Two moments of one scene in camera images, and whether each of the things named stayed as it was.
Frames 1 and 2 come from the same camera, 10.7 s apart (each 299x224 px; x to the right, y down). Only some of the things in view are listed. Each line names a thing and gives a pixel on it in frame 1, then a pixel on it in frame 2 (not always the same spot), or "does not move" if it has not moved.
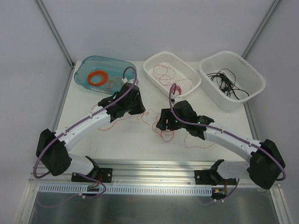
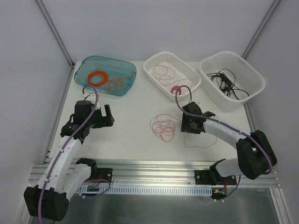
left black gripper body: [137, 105] → [102, 119]
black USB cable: [226, 79] does not move
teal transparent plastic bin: [104, 74] does not move
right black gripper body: [168, 118] → [187, 122]
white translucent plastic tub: [230, 80] does not move
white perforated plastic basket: [164, 68] does not move
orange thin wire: [139, 117] → [120, 83]
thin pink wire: [166, 75] does not move
